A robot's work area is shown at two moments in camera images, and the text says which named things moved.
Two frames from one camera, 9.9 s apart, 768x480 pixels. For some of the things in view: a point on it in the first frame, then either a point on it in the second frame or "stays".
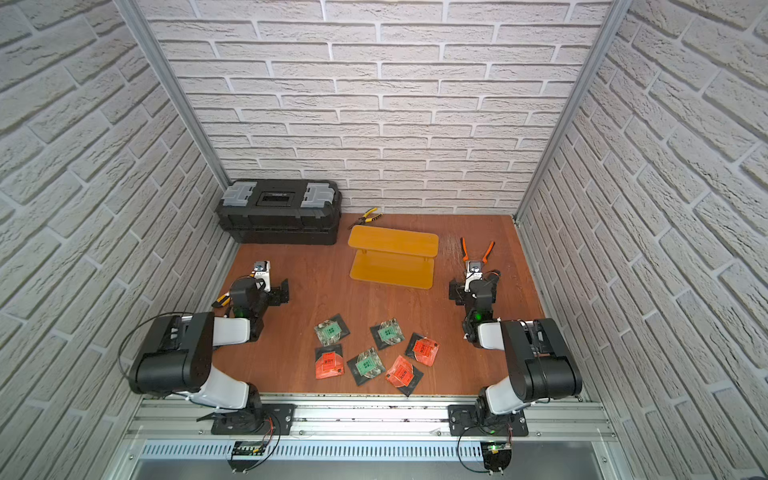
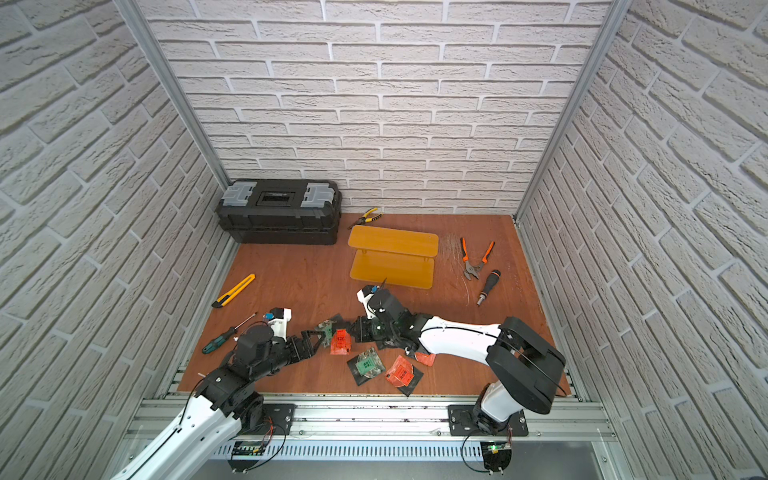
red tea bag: [329, 361] -> [341, 342]
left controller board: [246, 448] stays
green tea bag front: [366, 365] stays
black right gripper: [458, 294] -> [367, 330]
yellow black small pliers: [364, 219] stays
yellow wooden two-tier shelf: [394, 256] stays
